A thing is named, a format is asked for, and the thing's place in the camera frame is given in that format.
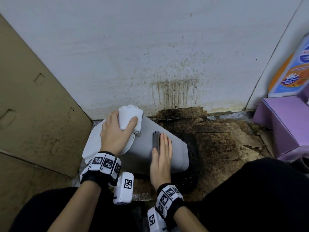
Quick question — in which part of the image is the white lidded trash bin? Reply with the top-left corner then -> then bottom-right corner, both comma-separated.
80,104 -> 190,181

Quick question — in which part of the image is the stained brown cardboard sheet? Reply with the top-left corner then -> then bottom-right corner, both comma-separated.
130,106 -> 272,203

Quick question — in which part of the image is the person's right hand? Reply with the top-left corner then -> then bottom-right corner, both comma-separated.
149,132 -> 173,191

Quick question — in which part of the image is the person's left hand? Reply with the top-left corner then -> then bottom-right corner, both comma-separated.
100,110 -> 138,157

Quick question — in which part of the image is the wrist marker band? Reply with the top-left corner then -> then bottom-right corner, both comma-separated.
147,183 -> 185,232
80,151 -> 135,206

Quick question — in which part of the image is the purple cardboard display box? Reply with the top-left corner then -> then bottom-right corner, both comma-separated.
252,84 -> 309,162

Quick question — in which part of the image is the person's left forearm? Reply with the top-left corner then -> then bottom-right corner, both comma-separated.
47,180 -> 102,232

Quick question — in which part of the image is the brown cardboard panel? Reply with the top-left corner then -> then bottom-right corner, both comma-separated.
0,13 -> 93,232

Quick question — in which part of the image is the right wrist marker band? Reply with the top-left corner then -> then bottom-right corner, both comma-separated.
147,183 -> 185,232

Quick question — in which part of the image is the white bottle blue orange label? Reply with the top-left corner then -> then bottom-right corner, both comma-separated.
267,32 -> 309,98

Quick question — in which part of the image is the person's black clothing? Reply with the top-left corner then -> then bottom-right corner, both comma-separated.
8,157 -> 309,232

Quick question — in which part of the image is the left wrist marker band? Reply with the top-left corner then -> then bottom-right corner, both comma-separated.
80,151 -> 135,206

